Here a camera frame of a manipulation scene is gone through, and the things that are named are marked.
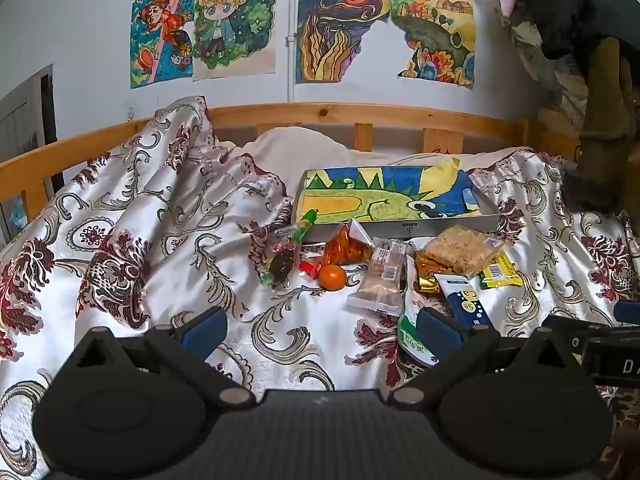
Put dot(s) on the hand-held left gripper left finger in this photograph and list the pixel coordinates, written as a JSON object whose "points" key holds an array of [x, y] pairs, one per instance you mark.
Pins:
{"points": [[206, 331]]}

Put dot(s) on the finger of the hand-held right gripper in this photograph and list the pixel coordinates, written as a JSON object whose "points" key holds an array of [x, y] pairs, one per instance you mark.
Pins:
{"points": [[629, 312]]}

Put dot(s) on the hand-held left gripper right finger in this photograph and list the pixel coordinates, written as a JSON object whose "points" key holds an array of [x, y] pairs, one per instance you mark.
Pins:
{"points": [[439, 332]]}

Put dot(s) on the green and white snack packet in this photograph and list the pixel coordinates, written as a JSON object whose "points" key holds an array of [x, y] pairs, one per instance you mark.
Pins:
{"points": [[409, 335]]}

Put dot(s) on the blue and white snack packet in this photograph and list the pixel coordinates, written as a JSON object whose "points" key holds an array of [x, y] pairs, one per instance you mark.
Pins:
{"points": [[465, 302]]}

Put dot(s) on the gold snack packet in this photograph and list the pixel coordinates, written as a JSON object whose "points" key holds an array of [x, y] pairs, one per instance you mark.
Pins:
{"points": [[427, 275]]}

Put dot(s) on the clear biscuit packet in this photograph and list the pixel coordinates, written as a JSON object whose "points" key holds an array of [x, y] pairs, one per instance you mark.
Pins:
{"points": [[382, 280]]}

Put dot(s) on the rice cracker packet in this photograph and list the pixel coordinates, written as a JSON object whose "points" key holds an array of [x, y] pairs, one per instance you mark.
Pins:
{"points": [[460, 250]]}

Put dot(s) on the yellow snack packet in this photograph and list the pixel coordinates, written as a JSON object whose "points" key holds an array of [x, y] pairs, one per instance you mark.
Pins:
{"points": [[500, 272]]}

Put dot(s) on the mandarin orange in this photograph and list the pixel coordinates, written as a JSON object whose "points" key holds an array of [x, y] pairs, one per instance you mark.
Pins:
{"points": [[332, 277]]}

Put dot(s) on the small red candy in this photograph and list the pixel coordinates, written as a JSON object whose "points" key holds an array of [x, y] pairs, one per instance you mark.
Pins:
{"points": [[310, 268]]}

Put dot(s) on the orange snack bag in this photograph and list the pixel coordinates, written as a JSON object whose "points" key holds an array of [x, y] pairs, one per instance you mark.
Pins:
{"points": [[345, 247]]}

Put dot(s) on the green candy wrapper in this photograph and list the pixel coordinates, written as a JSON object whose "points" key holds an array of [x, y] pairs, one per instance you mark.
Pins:
{"points": [[304, 221]]}

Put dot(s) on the floral satin blanket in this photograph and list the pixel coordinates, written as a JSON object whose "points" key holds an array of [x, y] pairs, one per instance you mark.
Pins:
{"points": [[150, 260]]}

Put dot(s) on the colourful drawing paper lining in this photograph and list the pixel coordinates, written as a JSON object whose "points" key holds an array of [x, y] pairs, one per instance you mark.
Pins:
{"points": [[350, 200]]}

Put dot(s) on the brown hanging cloth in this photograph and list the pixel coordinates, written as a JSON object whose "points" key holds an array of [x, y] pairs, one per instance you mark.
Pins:
{"points": [[607, 120]]}

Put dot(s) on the white pillow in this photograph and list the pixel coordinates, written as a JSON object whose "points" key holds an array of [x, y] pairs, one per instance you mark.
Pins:
{"points": [[300, 155]]}

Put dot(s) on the black hanging garment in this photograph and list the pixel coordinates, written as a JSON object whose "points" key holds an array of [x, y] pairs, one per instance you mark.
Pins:
{"points": [[555, 5]]}

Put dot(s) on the white wall pipe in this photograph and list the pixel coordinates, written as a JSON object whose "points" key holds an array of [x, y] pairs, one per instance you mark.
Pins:
{"points": [[291, 60]]}

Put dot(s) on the orange-haired girl wall poster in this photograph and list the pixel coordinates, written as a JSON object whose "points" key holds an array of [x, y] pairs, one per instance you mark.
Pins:
{"points": [[160, 35]]}

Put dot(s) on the blond figure wall poster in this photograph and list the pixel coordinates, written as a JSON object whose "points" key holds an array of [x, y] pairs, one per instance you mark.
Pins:
{"points": [[232, 25]]}

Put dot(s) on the landscape wall poster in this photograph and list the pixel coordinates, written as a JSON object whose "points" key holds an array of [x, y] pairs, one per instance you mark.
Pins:
{"points": [[435, 25]]}

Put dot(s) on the swirl and seaweed wall poster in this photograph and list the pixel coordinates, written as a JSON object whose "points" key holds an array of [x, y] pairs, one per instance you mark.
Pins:
{"points": [[335, 25]]}

